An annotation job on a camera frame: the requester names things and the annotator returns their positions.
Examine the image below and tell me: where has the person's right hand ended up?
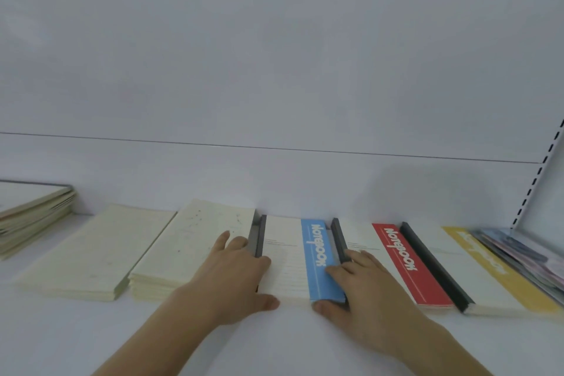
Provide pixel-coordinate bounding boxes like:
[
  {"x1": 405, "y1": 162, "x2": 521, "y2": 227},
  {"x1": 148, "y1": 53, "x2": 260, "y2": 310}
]
[{"x1": 313, "y1": 250, "x2": 438, "y2": 355}]

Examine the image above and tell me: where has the person's left hand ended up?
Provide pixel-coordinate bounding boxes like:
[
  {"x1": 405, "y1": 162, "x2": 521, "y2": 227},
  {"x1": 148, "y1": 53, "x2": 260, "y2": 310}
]
[{"x1": 176, "y1": 231, "x2": 281, "y2": 327}]

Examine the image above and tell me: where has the stack of cream notebooks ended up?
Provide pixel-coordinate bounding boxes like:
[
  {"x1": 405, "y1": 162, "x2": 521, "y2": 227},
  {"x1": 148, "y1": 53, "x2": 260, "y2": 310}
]
[{"x1": 128, "y1": 198, "x2": 257, "y2": 303}]

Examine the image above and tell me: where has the red-striped white notebook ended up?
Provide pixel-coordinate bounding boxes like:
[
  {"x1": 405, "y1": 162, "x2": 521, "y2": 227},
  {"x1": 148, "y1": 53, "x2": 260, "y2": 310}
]
[{"x1": 331, "y1": 217, "x2": 455, "y2": 309}]

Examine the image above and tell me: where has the yellow-striped white notebook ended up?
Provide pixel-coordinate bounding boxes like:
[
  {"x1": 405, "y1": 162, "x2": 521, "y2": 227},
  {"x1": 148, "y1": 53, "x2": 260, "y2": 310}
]
[{"x1": 399, "y1": 221, "x2": 561, "y2": 317}]

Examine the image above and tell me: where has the plain cream notebook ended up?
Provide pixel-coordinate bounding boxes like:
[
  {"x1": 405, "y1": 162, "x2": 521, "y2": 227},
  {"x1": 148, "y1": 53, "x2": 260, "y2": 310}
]
[{"x1": 14, "y1": 203, "x2": 178, "y2": 303}]

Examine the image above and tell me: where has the person's left forearm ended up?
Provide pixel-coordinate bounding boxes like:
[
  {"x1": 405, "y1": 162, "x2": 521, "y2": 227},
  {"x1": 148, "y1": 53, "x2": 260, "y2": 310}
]
[{"x1": 92, "y1": 287, "x2": 221, "y2": 376}]

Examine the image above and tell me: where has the person's right forearm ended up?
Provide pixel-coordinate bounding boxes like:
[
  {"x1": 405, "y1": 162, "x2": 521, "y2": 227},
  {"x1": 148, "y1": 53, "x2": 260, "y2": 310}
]
[{"x1": 387, "y1": 320, "x2": 494, "y2": 376}]

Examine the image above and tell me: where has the white metal shelf board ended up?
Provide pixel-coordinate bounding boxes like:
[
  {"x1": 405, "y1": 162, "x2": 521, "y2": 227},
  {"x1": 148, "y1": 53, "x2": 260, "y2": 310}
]
[{"x1": 0, "y1": 212, "x2": 564, "y2": 376}]

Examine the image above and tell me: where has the pink packets bundle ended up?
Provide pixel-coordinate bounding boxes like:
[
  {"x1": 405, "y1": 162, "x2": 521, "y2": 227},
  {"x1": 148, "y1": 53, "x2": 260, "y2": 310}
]
[{"x1": 469, "y1": 226, "x2": 564, "y2": 307}]

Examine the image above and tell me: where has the white slotted shelf upright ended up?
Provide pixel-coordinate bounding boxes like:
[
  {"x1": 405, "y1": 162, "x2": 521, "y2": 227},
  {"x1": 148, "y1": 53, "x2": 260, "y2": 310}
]
[{"x1": 510, "y1": 117, "x2": 564, "y2": 231}]

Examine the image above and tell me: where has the white shelf back panel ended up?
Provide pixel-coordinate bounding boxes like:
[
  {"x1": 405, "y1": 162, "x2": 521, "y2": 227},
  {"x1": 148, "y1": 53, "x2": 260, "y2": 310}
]
[{"x1": 0, "y1": 0, "x2": 564, "y2": 236}]

